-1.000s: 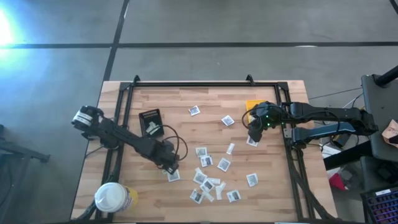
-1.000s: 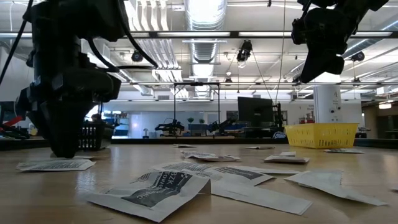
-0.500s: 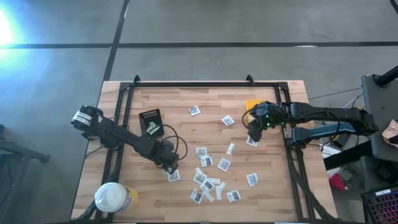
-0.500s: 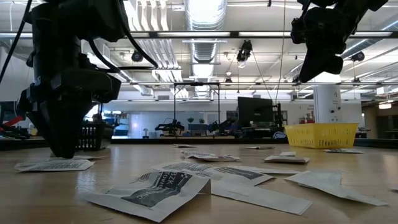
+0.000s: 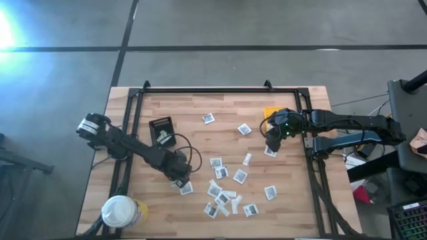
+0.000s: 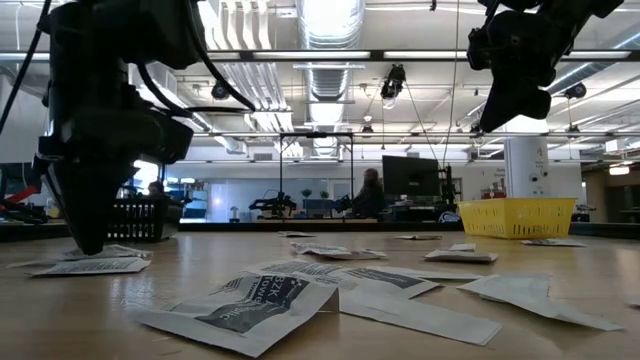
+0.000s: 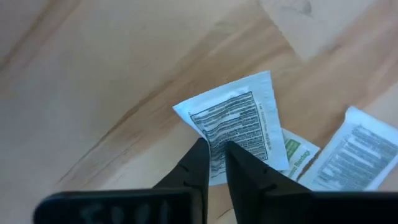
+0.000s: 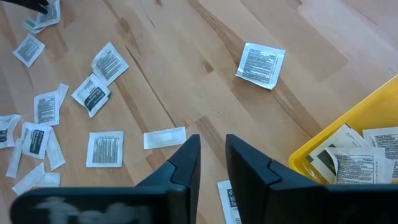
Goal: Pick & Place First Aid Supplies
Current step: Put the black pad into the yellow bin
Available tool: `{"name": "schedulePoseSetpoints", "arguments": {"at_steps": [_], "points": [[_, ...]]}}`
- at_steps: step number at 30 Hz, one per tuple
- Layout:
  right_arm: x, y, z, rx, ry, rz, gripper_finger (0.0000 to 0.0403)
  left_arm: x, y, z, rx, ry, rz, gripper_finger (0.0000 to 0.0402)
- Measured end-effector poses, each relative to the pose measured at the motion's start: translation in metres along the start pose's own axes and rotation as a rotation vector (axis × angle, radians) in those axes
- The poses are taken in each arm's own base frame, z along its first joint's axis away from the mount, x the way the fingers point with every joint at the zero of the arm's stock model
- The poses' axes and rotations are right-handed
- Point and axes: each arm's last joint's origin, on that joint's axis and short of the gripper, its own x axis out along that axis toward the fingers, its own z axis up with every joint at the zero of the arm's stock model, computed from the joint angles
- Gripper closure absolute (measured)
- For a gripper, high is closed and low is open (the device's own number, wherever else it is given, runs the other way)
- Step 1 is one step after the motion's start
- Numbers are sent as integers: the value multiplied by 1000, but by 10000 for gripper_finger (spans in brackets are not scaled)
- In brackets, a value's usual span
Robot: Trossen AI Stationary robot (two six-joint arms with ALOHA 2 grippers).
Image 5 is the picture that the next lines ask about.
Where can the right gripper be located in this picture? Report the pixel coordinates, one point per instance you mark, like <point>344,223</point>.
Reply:
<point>287,121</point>

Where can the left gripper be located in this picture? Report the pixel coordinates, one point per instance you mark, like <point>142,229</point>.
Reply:
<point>177,163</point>

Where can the white printed wipe packet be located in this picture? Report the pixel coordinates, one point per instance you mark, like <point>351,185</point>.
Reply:
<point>209,118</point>
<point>270,193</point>
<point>174,183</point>
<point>221,172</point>
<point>244,129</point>
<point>216,163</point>
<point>211,210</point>
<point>250,210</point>
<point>187,189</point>
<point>269,153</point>
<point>222,199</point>
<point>214,190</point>
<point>240,176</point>

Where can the white bandage strip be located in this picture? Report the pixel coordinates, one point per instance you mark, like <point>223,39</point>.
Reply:
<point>224,210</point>
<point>247,159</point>
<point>162,136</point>
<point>212,182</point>
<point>235,206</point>
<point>231,194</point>

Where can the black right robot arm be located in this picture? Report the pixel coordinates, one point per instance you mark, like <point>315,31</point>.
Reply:
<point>350,120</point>

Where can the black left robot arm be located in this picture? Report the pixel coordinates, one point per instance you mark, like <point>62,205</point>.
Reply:
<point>133,146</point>

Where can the yellow plastic basket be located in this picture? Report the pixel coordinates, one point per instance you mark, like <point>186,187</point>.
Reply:
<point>267,113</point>

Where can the black plastic basket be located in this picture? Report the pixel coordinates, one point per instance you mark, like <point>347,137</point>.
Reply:
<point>155,128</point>

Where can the yellow canister with white lid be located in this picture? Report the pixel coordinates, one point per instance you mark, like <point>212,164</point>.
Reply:
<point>120,211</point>

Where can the black side table leg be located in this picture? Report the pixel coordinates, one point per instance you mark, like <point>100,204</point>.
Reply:
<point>370,170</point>

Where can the red object on floor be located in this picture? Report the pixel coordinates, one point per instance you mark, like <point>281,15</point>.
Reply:
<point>362,196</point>

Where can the dark grey side table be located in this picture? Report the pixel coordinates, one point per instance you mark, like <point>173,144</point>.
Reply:
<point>410,113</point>

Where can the brown paper bag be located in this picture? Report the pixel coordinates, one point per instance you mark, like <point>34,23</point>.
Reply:
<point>418,141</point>

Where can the black pole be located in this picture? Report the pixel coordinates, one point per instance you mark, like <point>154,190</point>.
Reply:
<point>415,83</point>

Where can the black floor stand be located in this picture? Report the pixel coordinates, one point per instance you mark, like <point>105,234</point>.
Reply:
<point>30,165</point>

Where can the backlit black keyboard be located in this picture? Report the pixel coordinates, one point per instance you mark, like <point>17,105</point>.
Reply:
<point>412,221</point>

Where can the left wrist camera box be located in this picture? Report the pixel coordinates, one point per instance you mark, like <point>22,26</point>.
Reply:
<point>181,183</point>

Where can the black metal table frame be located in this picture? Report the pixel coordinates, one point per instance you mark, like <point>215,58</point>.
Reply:
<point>217,90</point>

